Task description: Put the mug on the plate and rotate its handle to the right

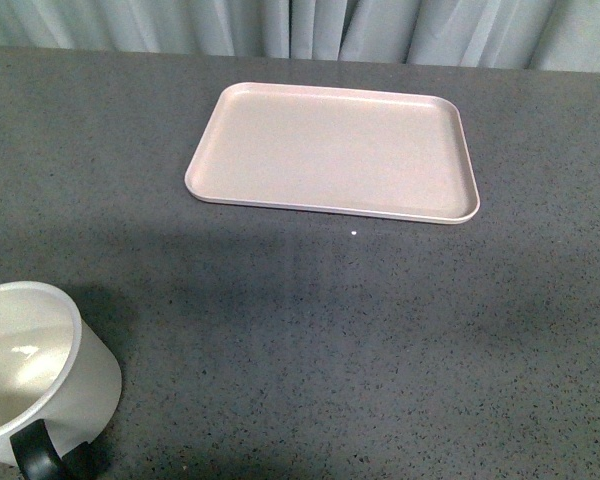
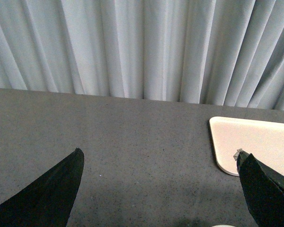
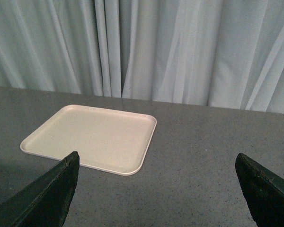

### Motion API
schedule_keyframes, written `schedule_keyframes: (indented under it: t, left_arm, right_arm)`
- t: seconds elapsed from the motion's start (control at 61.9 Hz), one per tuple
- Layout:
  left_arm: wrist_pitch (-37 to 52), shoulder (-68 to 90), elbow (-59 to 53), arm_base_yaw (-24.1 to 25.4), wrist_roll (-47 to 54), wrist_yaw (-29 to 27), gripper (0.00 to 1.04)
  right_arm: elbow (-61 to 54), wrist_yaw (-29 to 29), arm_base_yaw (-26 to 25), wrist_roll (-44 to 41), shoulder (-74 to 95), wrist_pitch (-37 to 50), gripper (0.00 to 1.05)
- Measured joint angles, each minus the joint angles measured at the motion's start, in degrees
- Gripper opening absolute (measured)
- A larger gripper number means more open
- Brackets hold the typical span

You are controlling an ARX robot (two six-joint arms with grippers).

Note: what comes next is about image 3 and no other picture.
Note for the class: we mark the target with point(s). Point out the pale grey curtain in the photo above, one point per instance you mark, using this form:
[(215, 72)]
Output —
[(222, 53)]

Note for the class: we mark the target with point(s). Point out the beige rectangular tray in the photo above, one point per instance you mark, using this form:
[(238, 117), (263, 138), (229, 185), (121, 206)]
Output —
[(108, 140)]

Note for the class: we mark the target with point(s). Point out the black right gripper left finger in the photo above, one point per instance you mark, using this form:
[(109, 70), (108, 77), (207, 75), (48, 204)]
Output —
[(46, 201)]

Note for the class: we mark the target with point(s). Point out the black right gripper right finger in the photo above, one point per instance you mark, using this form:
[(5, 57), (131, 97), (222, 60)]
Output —
[(263, 191)]

